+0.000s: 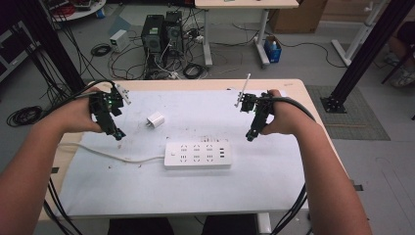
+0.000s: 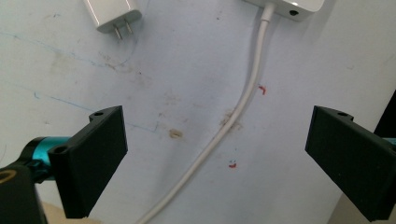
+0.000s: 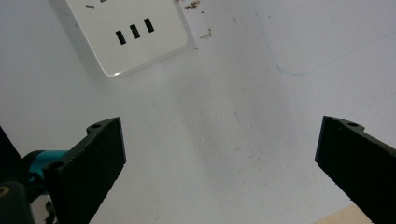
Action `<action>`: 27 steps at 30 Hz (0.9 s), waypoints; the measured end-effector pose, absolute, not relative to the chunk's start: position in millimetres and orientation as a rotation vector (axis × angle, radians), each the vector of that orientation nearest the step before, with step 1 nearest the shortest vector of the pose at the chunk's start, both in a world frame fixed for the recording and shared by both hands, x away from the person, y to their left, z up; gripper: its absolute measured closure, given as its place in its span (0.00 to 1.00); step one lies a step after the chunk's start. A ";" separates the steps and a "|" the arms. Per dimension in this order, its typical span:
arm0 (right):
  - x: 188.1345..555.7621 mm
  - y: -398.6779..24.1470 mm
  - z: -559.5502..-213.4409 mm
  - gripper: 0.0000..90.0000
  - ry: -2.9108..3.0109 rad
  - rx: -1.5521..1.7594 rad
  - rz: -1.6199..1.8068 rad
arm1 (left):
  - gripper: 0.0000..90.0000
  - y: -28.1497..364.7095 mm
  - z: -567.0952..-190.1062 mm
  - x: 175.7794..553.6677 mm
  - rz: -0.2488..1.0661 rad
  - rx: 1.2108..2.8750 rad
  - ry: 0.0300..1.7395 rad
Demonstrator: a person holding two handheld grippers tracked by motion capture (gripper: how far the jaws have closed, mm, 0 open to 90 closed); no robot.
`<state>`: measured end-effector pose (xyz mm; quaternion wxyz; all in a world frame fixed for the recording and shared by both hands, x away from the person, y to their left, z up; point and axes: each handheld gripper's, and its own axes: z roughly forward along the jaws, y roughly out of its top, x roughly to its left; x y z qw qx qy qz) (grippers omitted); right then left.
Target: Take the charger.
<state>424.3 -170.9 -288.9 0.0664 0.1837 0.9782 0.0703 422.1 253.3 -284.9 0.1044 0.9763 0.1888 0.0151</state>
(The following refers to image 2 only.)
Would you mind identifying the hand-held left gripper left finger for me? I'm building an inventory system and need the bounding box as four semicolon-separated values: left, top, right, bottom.
47;105;129;219

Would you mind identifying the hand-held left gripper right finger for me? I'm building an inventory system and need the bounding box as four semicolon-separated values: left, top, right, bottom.
304;105;396;222

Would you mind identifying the white charger plug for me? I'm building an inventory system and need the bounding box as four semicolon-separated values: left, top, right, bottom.
82;0;144;41

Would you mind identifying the white power strip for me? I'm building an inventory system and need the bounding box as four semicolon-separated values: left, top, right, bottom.
242;0;327;22

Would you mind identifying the white cable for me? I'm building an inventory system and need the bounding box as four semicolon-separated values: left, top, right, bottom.
134;2;277;224

